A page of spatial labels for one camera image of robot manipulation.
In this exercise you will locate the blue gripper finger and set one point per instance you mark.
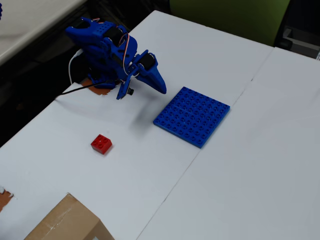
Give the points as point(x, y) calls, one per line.
point(150, 80)
point(160, 77)

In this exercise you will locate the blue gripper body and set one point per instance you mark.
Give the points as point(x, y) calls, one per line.
point(153, 74)

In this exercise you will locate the red 2x2 building block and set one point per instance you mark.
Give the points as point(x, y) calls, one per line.
point(101, 145)

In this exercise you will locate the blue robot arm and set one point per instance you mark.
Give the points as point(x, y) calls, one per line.
point(100, 50)

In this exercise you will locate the blue 8x8 building plate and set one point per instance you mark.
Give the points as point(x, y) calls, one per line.
point(192, 117)

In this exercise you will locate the white background table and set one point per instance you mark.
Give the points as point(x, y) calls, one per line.
point(30, 20)

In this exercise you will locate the small blue object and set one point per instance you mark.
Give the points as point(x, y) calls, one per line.
point(0, 11)

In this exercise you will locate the black background furniture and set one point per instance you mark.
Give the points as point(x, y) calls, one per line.
point(305, 15)

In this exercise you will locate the brown cardboard box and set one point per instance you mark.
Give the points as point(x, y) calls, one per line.
point(67, 220)

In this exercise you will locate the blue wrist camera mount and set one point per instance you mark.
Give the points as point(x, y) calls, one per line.
point(123, 87)

